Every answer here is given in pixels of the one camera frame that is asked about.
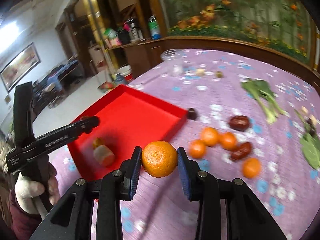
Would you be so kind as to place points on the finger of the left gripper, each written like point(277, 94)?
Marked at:
point(85, 125)

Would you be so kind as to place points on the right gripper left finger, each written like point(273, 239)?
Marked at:
point(71, 217)

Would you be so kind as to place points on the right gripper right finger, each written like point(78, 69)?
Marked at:
point(246, 216)

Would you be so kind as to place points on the small orange mandarin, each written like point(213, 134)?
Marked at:
point(97, 142)

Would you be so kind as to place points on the small white corn block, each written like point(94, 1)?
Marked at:
point(103, 155)

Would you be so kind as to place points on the dark red jujube date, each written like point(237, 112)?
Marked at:
point(239, 123)
point(242, 151)

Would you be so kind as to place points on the dark purple plum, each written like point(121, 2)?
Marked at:
point(192, 114)

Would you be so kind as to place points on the left gloved hand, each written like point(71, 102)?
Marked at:
point(26, 189)

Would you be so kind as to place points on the red shallow box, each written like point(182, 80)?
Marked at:
point(128, 118)

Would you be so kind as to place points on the white red bucket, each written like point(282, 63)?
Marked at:
point(126, 72)

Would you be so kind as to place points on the framed landscape painting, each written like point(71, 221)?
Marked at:
point(20, 66)

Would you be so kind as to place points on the large green leaf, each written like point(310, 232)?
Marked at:
point(309, 144)

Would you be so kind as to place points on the purple floral tablecloth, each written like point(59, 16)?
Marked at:
point(227, 116)

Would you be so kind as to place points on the steel thermos kettle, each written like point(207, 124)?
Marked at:
point(134, 30)

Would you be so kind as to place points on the clear plastic cup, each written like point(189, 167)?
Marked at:
point(173, 61)

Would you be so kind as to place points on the dark plum on leaf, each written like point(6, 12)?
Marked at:
point(312, 130)

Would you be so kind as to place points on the green label water bottle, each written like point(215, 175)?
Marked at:
point(154, 28)

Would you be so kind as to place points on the small white corn piece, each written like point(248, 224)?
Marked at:
point(200, 72)

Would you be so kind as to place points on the bok choy bunch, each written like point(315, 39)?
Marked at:
point(261, 92)

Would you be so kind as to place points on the green olive fruit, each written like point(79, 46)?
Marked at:
point(219, 74)

